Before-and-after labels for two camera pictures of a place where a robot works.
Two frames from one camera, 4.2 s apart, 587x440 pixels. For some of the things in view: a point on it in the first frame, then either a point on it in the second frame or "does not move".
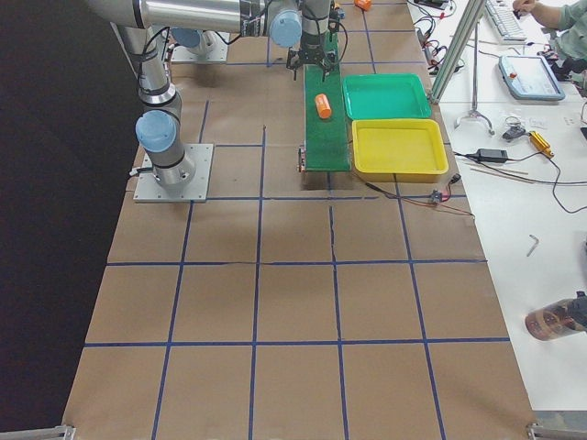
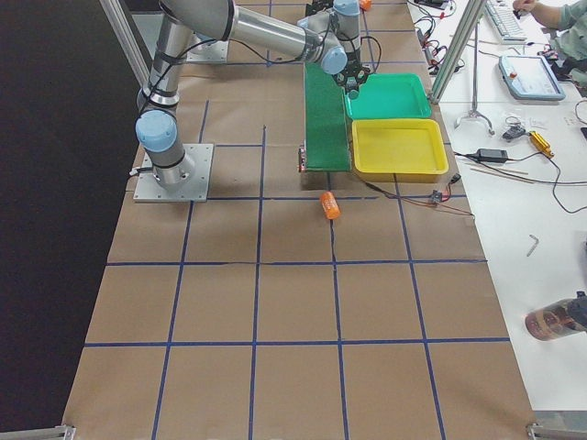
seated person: [568, 47] does not move
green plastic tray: [385, 96] does not move
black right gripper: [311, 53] to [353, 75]
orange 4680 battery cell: [323, 105] to [330, 204]
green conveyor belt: [326, 129] does not move
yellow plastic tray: [399, 150] does not move
